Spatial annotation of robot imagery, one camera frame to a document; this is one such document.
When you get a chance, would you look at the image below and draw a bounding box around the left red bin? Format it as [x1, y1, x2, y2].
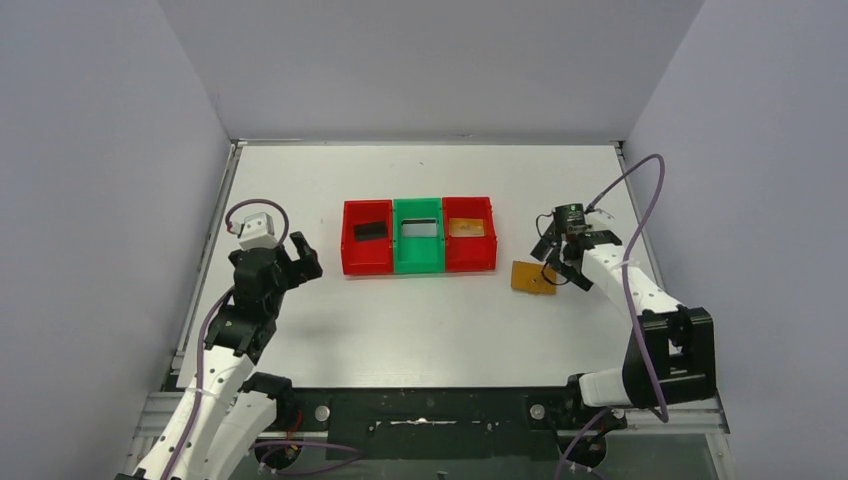
[340, 199, 394, 276]

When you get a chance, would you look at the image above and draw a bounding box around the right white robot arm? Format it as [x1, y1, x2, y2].
[531, 203, 716, 409]

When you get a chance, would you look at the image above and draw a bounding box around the silver card in green bin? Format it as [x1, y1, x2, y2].
[400, 218, 439, 238]

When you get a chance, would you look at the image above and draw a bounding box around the yellow leather card holder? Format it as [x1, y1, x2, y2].
[510, 261, 558, 295]

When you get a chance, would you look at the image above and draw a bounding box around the green middle bin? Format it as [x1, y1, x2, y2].
[393, 197, 445, 274]

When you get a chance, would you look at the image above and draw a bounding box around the right red bin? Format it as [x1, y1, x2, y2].
[442, 196, 497, 273]

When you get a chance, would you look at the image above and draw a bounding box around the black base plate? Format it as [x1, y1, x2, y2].
[294, 387, 577, 460]

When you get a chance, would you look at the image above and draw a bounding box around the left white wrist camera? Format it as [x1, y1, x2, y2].
[237, 213, 277, 251]

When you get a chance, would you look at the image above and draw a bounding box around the black card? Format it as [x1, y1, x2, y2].
[353, 221, 389, 242]

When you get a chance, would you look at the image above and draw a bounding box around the gold card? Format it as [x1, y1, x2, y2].
[448, 217, 486, 238]

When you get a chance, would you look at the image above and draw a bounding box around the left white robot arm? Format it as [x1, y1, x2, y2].
[127, 231, 323, 479]

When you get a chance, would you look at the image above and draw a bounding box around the red bin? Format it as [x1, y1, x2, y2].
[340, 199, 394, 276]
[442, 196, 497, 273]

